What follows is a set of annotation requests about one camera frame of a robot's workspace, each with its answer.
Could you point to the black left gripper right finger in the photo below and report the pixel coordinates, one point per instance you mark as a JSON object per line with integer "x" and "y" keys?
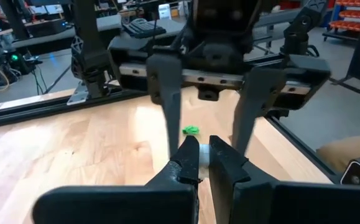
{"x": 276, "y": 205}

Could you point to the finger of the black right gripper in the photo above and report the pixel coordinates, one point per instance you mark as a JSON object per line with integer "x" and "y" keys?
{"x": 167, "y": 81}
{"x": 257, "y": 93}

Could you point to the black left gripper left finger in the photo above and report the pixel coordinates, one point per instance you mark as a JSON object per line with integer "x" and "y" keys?
{"x": 120, "y": 205}

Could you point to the small green toy figure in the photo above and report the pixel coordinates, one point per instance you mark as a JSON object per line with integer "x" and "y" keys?
{"x": 190, "y": 130}

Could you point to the small white toy figure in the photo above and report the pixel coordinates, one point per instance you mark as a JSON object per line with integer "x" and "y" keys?
{"x": 204, "y": 155}

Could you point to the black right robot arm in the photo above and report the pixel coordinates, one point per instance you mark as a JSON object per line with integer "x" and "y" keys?
{"x": 89, "y": 62}

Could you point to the black computer keyboard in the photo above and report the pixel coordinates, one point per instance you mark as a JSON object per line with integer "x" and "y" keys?
{"x": 142, "y": 28}

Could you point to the white carton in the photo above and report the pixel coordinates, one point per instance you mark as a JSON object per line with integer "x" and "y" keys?
{"x": 164, "y": 11}

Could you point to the tan rounded object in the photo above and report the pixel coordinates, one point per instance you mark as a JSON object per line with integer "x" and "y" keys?
{"x": 347, "y": 149}

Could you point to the rack with orange bins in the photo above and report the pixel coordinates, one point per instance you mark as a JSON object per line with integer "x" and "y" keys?
{"x": 350, "y": 15}

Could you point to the computer with green lights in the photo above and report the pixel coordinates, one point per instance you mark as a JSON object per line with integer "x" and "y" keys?
{"x": 15, "y": 57}

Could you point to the black jointed frame post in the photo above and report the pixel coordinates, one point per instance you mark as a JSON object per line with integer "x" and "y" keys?
{"x": 298, "y": 34}

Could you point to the grey metal bracket plate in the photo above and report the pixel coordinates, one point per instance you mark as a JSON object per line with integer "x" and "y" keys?
{"x": 78, "y": 93}

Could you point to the black aluminium table frame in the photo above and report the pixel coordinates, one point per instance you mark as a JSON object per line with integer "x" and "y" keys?
{"x": 43, "y": 109}

